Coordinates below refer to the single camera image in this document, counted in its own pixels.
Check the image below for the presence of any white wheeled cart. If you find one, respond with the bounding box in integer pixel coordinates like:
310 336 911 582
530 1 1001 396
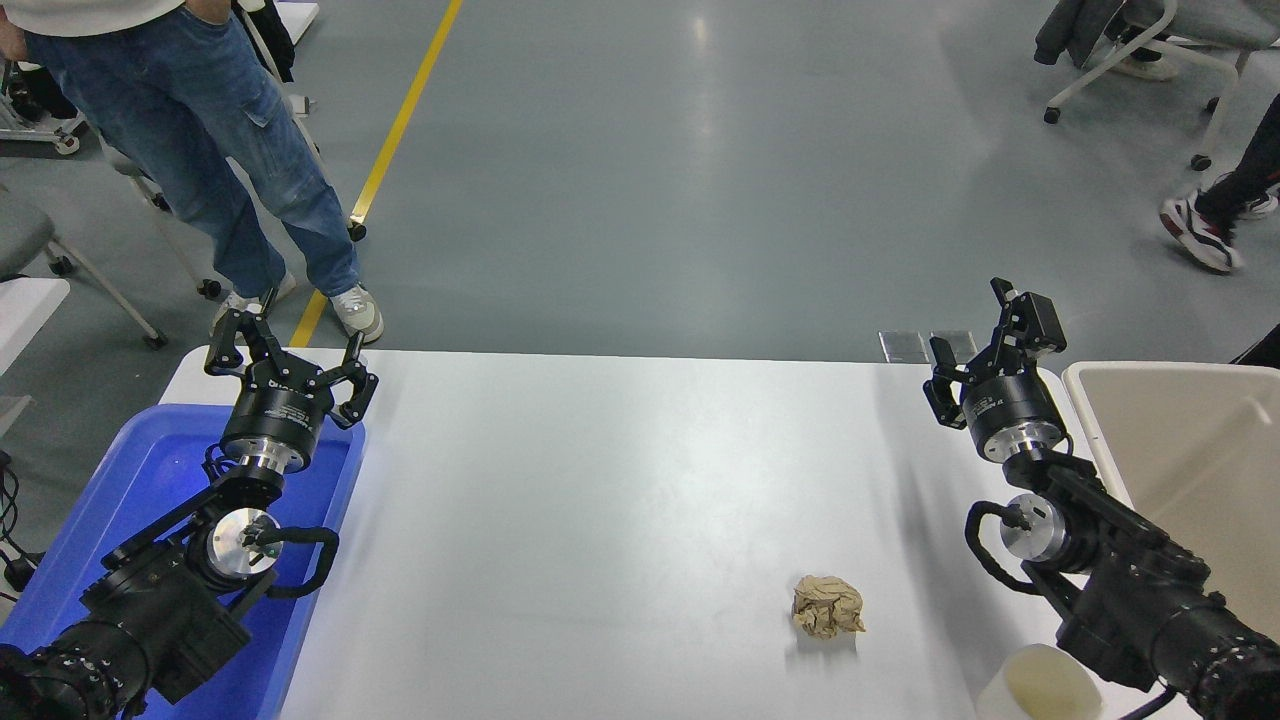
0 58 89 157

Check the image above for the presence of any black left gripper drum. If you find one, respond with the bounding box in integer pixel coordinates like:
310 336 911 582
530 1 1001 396
220 360 337 457

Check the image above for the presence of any black hanging garment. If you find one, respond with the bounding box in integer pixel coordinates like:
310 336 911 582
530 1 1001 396
236 0 297 84

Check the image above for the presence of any large pale plastic bin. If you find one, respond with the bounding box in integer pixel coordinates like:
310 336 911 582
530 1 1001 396
1062 361 1280 643

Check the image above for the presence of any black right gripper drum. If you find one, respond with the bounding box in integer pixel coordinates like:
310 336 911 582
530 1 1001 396
958 365 1067 453

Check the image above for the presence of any white board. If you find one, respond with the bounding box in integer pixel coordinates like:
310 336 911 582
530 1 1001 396
275 0 321 47

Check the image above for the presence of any dark jacket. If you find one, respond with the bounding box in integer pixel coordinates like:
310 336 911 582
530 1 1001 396
1033 0 1127 68

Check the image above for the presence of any white paper cup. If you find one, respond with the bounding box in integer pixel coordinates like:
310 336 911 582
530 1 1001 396
975 643 1103 720

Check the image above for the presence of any black floor cable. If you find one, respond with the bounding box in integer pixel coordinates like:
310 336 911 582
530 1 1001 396
0 452 31 561

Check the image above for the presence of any grey chair with castors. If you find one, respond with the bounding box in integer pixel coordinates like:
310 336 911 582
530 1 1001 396
0 185 169 351

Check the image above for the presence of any blue plastic tray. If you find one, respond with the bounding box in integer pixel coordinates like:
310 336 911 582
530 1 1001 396
0 403 368 720

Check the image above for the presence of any grey chair with white frame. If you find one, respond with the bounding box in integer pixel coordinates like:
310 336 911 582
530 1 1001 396
1043 0 1280 172

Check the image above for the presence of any crumpled tan paper ball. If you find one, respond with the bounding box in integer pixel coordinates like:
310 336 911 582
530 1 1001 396
791 574 867 641

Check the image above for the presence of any white side table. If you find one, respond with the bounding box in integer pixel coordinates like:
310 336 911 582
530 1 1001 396
0 278 72 437

